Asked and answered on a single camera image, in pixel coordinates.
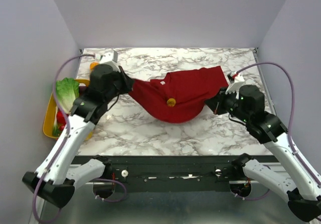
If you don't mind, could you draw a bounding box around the red t-shirt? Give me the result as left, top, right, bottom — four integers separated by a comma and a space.
129, 66, 228, 124

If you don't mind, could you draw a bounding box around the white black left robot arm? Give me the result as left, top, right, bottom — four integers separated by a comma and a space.
23, 63, 133, 208

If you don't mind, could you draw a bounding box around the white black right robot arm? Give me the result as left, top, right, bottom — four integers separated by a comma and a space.
205, 85, 320, 222

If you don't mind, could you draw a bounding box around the orange snack packet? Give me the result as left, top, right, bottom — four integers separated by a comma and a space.
90, 62, 99, 71

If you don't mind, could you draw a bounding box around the toy green lettuce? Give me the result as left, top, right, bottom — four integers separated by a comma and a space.
56, 78, 79, 114

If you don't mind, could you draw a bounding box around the toy red bell pepper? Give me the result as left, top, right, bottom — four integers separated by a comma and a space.
56, 110, 66, 125

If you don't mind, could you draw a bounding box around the toy green onion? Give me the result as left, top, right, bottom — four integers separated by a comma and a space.
52, 125, 64, 137

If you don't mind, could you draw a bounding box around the yellow plastic basket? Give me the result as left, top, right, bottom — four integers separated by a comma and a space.
43, 79, 93, 141

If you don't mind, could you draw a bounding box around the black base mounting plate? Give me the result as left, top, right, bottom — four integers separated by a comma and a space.
72, 155, 279, 193

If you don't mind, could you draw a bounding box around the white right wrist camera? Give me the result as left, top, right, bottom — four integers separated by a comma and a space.
225, 72, 245, 94

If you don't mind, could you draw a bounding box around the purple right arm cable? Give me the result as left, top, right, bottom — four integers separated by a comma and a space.
228, 62, 321, 201

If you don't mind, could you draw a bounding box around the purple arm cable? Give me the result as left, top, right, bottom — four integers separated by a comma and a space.
32, 54, 127, 222
228, 62, 321, 201

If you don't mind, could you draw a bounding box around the aluminium frame rail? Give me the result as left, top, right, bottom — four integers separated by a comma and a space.
29, 161, 321, 224

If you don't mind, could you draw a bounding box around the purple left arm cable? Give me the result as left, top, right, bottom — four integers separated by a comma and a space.
32, 54, 127, 222

